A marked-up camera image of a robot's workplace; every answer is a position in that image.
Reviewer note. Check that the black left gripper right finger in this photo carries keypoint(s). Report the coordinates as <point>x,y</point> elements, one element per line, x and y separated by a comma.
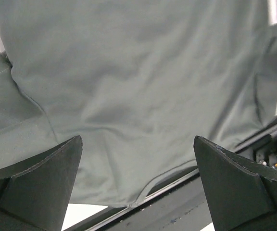
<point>241,194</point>

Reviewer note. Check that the grey t-shirt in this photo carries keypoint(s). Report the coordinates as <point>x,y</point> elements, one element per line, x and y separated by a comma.
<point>137,80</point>

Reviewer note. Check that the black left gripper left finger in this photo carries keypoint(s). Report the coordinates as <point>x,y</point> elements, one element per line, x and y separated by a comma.
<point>34,193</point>

